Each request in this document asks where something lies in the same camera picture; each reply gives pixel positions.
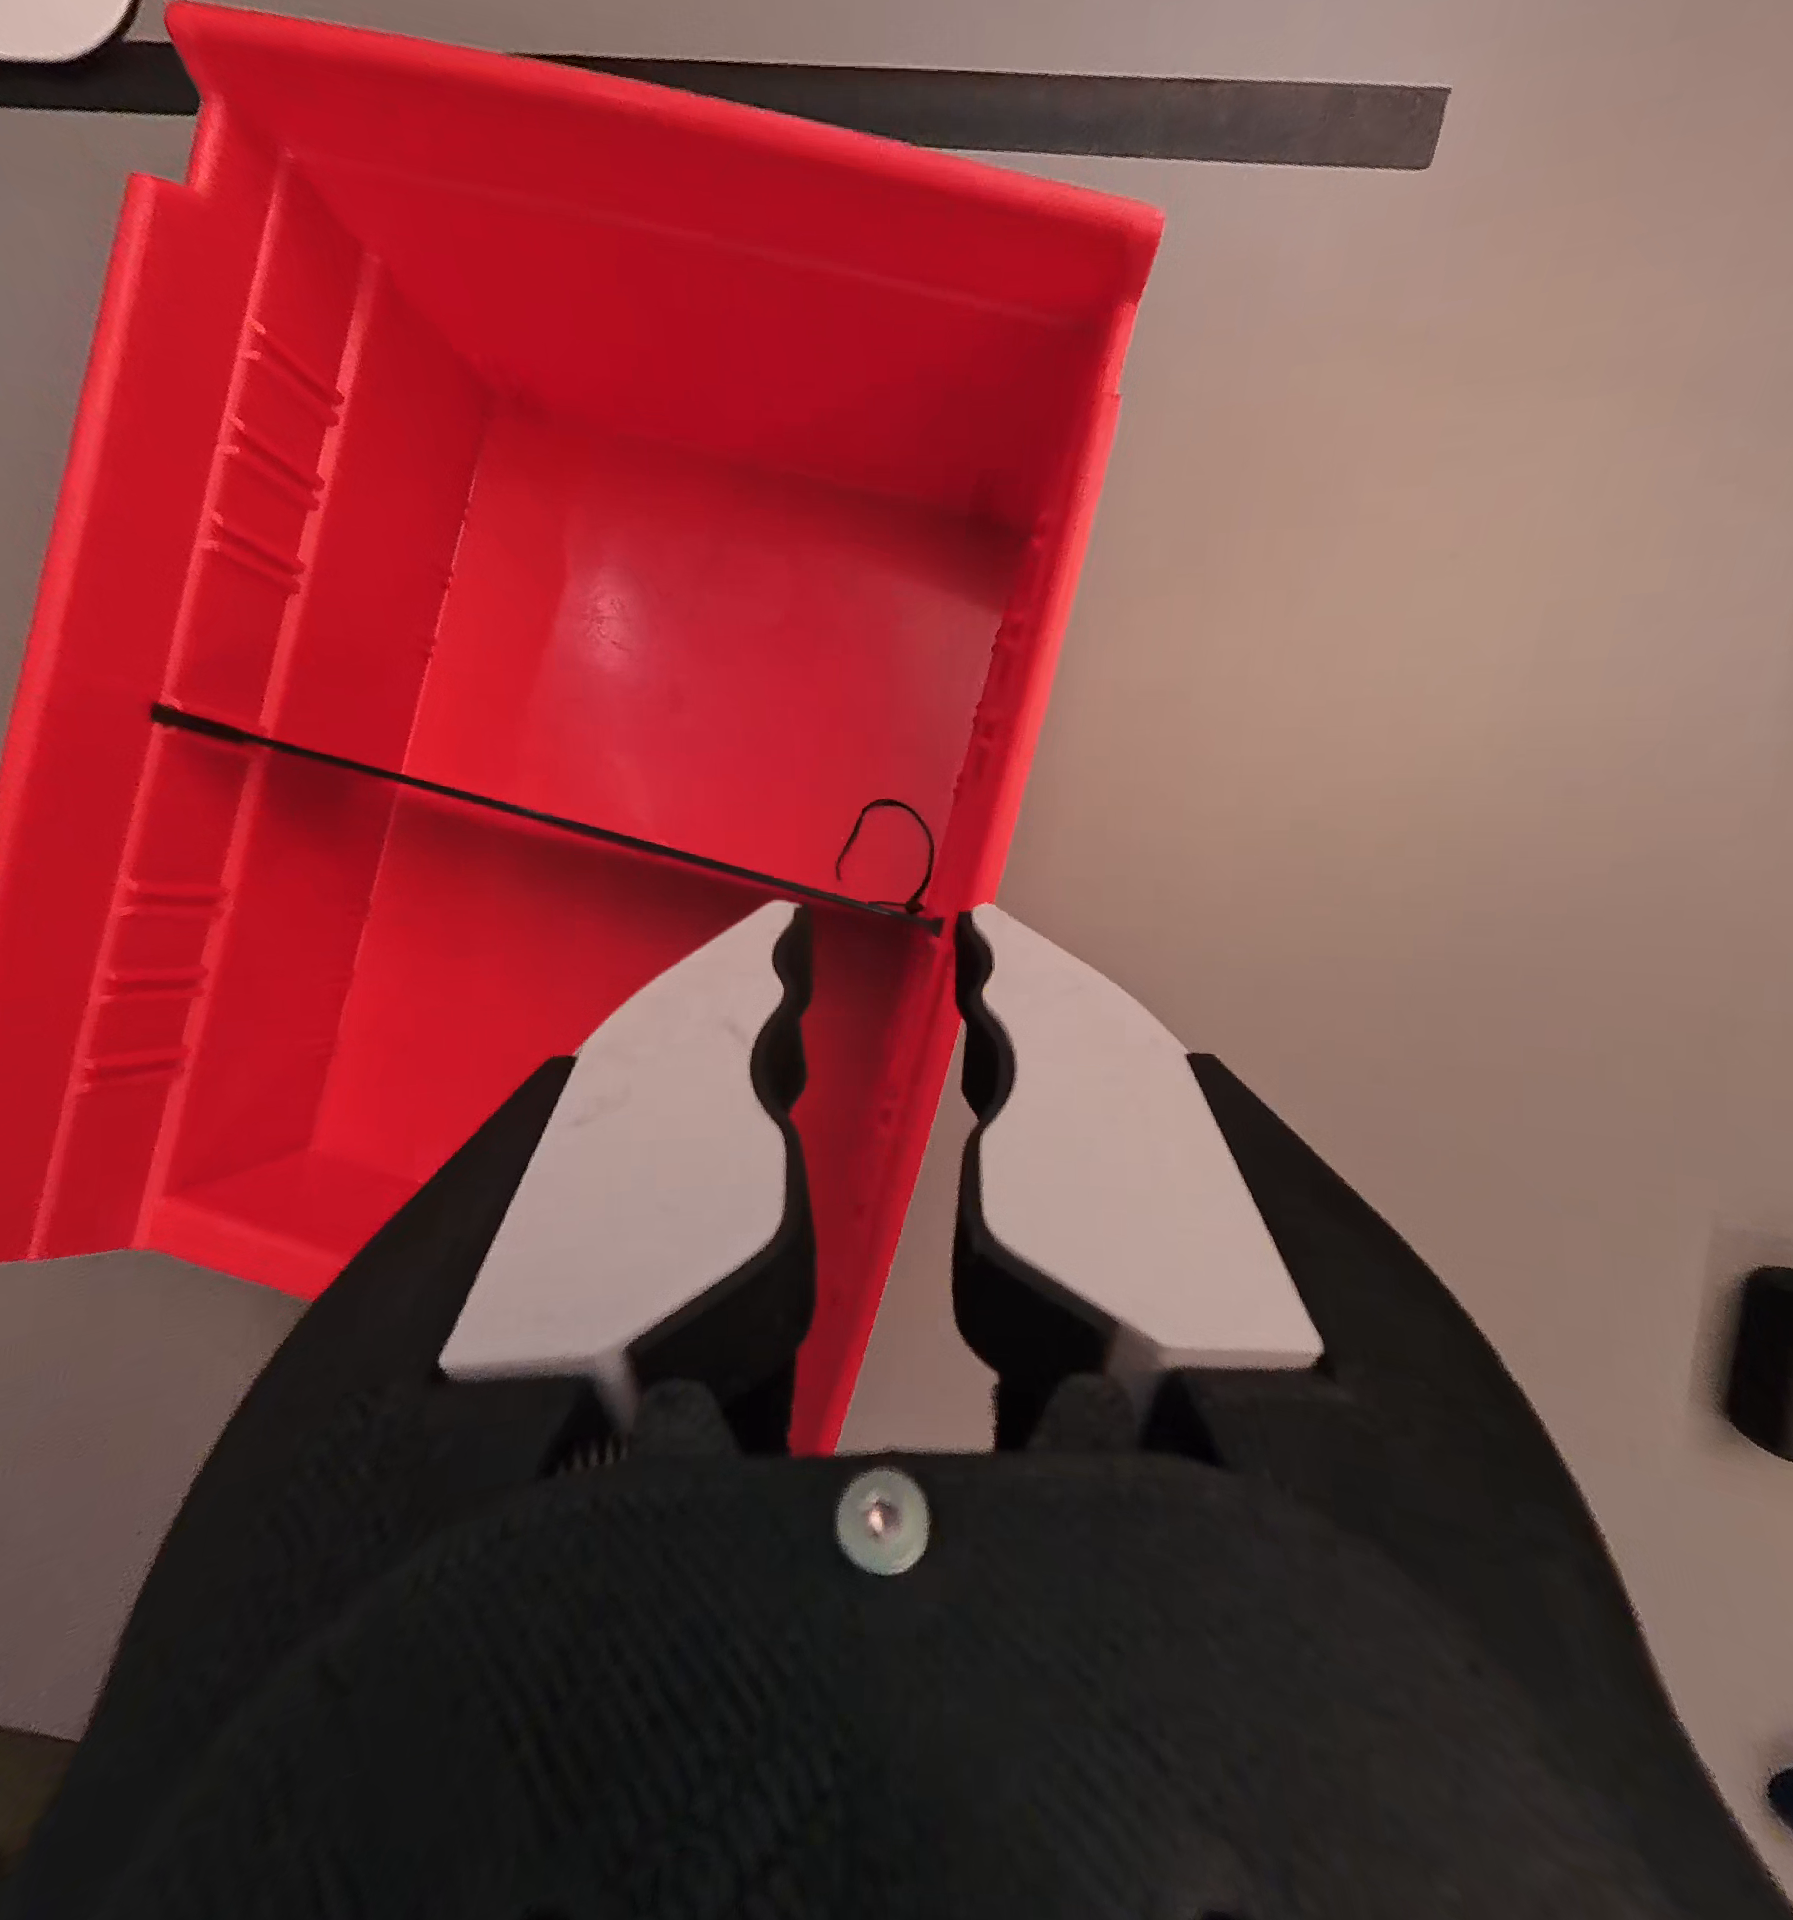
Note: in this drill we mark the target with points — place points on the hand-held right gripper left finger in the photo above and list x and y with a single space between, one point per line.
642 1184

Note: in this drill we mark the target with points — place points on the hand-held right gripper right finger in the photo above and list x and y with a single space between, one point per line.
1137 1184

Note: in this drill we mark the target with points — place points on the red plastic bin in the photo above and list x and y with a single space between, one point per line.
688 600

